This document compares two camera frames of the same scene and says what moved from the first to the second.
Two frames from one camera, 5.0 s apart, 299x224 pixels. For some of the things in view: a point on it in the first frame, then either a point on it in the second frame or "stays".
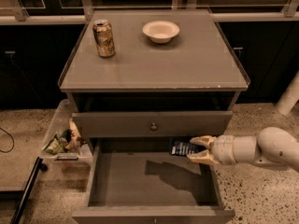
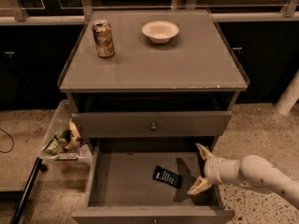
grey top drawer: [151, 124] stays
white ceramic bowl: [161, 31] stays
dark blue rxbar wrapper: [181, 147] -> [166, 176]
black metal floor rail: [37, 168] stays
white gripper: [222, 148] -> [213, 170]
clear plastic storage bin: [64, 146] stays
